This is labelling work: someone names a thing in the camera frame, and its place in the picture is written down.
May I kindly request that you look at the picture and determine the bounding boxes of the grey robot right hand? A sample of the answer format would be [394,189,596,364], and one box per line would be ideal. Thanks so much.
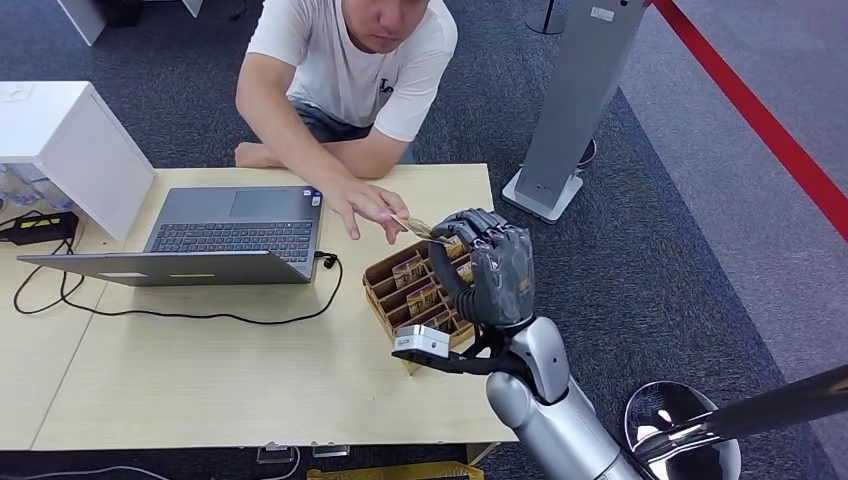
[428,207,537,331]

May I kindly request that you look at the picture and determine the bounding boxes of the person's left hand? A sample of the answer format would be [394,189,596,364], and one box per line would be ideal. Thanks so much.
[233,140,281,170]

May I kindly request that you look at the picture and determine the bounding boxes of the person's right hand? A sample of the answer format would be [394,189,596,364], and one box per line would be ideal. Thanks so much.
[322,177,412,247]

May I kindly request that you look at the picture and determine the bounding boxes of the wooden card holder rack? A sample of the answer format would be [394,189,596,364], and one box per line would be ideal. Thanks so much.
[361,238,478,377]

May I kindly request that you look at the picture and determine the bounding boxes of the person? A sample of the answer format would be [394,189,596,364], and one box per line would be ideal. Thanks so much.
[233,0,460,246]

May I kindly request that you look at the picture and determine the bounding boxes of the grey laptop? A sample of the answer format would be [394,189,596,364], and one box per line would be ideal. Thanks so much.
[17,184,326,289]

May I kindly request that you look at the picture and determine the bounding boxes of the white box cabinet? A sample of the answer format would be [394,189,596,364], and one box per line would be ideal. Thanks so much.
[0,80,158,242]

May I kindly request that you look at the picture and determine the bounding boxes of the grey pillar stand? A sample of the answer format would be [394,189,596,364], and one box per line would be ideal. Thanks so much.
[501,0,647,225]

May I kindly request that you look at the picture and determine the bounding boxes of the clear plastic bottle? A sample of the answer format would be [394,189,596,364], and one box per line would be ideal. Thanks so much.
[29,173,75,213]
[0,164,42,208]

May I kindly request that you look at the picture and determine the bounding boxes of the white furniture panel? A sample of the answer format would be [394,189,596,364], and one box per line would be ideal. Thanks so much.
[56,0,108,47]

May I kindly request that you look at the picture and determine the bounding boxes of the yellow flat object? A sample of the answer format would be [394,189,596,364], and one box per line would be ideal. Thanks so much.
[305,461,486,480]

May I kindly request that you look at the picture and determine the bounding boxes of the black power adapter yellow label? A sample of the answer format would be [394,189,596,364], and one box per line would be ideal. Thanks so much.
[0,211,79,247]

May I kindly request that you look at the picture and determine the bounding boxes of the black stand base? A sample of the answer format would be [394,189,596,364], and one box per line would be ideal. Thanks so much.
[525,0,571,36]

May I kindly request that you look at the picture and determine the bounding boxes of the black camera bracket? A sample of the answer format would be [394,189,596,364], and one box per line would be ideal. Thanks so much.
[392,326,526,378]

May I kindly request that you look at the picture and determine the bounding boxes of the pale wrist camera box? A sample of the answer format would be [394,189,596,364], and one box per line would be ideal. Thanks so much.
[392,323,452,356]

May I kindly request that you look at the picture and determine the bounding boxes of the black power cable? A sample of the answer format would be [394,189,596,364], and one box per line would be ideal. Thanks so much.
[11,237,344,327]

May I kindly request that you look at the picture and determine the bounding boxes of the white cable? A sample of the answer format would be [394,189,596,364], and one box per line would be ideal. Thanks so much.
[0,447,303,480]

